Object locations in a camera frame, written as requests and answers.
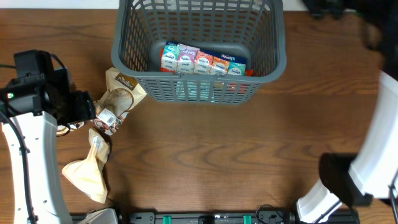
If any Pantree mushroom pouch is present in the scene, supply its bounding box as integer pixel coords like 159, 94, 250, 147
92, 67, 147, 136
57, 121, 85, 137

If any San Remo spaghetti packet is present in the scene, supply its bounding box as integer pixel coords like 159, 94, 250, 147
159, 48, 254, 77

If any beige pouch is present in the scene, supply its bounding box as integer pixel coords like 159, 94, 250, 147
62, 128, 110, 203

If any Kleenex pocket tissue multipack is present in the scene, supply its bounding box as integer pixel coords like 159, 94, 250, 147
160, 40, 248, 77

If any mint green wipes pack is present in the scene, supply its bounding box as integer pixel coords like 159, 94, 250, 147
176, 81, 214, 102

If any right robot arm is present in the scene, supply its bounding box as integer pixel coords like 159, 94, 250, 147
292, 0, 397, 223

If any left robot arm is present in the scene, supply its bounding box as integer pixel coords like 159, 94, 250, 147
1, 50, 95, 223

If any grey plastic basket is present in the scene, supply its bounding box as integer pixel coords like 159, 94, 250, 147
111, 0, 287, 105

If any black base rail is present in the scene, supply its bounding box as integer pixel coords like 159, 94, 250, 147
71, 208, 361, 224

